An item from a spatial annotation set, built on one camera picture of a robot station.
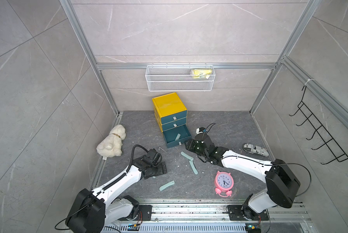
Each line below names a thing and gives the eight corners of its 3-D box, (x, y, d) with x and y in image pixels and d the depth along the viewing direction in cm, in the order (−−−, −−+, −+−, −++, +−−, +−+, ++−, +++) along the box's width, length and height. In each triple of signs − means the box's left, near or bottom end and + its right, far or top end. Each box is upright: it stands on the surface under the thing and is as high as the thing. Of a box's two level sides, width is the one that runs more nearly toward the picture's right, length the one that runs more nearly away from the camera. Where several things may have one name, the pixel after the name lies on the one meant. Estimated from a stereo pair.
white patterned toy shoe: (242, 151, 99) (244, 148, 96) (243, 145, 102) (245, 142, 99) (265, 158, 95) (268, 156, 92) (265, 152, 99) (268, 149, 96)
